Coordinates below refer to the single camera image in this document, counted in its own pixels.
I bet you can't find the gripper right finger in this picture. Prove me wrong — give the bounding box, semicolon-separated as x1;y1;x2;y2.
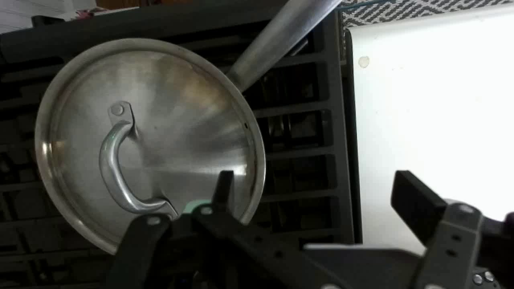
391;170;514;289

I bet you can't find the steel pot lid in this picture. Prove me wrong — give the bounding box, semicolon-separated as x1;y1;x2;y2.
34;38;266;256

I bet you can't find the steel pot with long handle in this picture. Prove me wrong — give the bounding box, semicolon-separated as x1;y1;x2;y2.
34;0;343;256

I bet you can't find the grey patterned rug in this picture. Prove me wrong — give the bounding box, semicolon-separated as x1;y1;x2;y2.
339;0;514;29

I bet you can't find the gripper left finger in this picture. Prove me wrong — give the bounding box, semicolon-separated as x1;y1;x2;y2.
106;170;347;289

